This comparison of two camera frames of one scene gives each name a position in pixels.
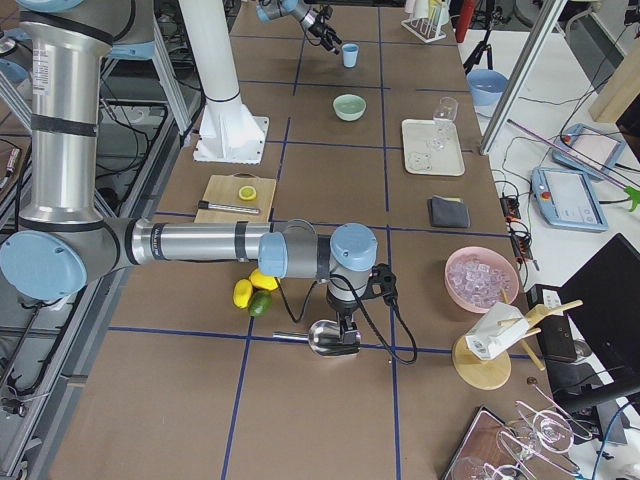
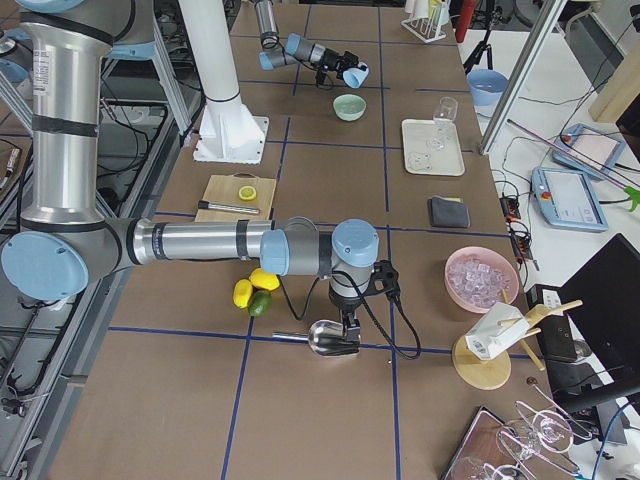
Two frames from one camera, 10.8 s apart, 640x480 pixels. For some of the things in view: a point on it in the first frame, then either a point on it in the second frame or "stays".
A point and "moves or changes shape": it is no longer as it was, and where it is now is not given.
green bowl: (349, 107) stays
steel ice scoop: (324, 339) stays
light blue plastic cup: (350, 52) moves or changes shape
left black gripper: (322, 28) to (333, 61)
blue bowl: (487, 86) stays
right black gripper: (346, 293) stays
